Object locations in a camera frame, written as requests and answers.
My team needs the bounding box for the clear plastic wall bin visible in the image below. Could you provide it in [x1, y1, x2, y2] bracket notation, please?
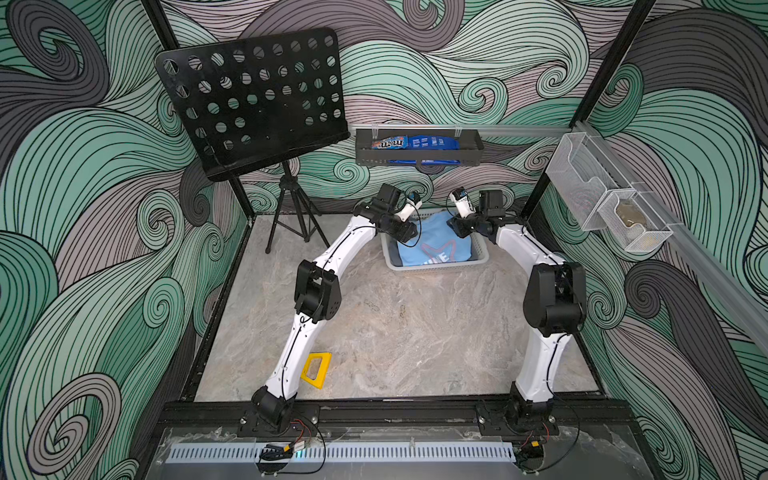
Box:
[546, 132, 627, 231]

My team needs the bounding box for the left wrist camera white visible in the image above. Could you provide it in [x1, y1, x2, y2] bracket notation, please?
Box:
[397, 192, 422, 222]

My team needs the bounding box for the m&m candy packet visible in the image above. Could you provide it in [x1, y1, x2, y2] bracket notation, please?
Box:
[371, 136, 409, 150]

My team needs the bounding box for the clear bin with brown items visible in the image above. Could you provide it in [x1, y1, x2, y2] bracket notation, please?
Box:
[597, 189, 673, 254]

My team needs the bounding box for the dark metal wall shelf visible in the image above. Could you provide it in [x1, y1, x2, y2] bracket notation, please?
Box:
[354, 127, 485, 167]

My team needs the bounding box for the light blue t-shirt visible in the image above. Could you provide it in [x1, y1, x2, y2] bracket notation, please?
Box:
[397, 210, 472, 267]

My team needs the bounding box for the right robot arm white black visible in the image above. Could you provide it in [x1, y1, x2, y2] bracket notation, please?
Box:
[447, 187, 587, 434]

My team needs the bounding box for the yellow triangular toy block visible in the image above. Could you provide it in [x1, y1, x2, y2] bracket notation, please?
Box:
[300, 352, 332, 390]

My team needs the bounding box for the blue snack packet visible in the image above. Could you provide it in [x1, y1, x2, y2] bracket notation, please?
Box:
[407, 135, 460, 151]

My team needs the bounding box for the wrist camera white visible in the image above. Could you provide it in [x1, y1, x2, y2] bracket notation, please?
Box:
[397, 192, 422, 222]
[449, 187, 475, 218]

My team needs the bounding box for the white plastic basket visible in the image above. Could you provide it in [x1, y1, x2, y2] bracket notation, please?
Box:
[381, 209, 490, 273]

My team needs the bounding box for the white slotted cable duct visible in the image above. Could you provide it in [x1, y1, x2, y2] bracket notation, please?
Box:
[165, 441, 516, 466]

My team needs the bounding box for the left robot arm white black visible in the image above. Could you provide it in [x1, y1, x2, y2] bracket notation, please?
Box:
[252, 184, 422, 433]

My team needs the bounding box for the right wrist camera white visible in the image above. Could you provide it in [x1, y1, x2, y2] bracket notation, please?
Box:
[449, 187, 475, 218]

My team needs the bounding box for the black perforated music stand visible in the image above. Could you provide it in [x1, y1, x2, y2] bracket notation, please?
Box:
[154, 26, 352, 254]

